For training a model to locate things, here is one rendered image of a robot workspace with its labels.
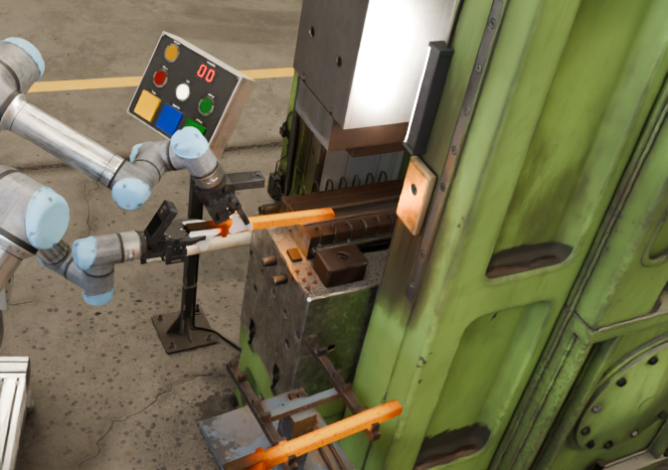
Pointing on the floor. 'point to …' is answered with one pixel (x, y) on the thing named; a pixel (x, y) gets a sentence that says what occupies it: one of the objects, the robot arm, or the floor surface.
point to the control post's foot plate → (170, 332)
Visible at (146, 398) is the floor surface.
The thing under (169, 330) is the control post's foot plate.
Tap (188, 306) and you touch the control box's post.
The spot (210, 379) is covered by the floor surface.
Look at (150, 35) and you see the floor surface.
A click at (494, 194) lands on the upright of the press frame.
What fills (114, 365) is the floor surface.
